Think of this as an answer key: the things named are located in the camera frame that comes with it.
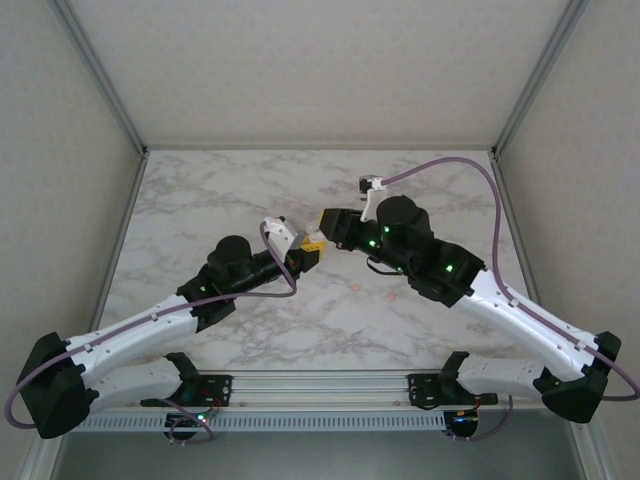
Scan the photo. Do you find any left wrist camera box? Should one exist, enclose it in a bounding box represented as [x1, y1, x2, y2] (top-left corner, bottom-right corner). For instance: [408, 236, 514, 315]
[260, 215, 304, 261]

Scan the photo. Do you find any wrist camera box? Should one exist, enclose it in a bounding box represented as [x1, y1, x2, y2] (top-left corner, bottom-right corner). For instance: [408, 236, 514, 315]
[260, 215, 304, 261]
[357, 172, 390, 222]

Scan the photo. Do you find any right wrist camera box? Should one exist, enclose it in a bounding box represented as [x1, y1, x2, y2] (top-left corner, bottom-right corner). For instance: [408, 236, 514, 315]
[357, 172, 390, 222]

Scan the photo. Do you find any aluminium table edge rail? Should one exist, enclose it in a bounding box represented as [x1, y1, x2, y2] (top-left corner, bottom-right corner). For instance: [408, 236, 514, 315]
[79, 152, 150, 372]
[489, 152, 560, 369]
[142, 143, 499, 153]

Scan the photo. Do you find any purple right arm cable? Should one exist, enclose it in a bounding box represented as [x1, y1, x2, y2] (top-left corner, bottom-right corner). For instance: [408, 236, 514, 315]
[379, 156, 640, 444]

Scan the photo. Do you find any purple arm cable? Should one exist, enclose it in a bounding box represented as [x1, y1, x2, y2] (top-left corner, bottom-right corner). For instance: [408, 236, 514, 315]
[3, 222, 297, 446]
[379, 156, 640, 444]

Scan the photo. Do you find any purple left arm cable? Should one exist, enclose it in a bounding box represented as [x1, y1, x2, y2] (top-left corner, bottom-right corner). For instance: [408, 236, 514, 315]
[3, 222, 297, 446]

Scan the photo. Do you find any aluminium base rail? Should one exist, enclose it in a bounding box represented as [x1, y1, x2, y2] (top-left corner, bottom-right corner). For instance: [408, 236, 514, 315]
[54, 368, 594, 412]

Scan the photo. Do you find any white slotted cable duct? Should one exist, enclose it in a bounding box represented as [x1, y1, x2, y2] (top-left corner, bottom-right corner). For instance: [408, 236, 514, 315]
[77, 412, 446, 432]

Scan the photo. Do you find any aluminium frame post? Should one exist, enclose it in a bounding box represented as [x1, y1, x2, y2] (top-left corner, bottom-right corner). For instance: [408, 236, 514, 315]
[569, 424, 619, 480]
[492, 0, 592, 157]
[17, 439, 59, 480]
[47, 0, 150, 157]

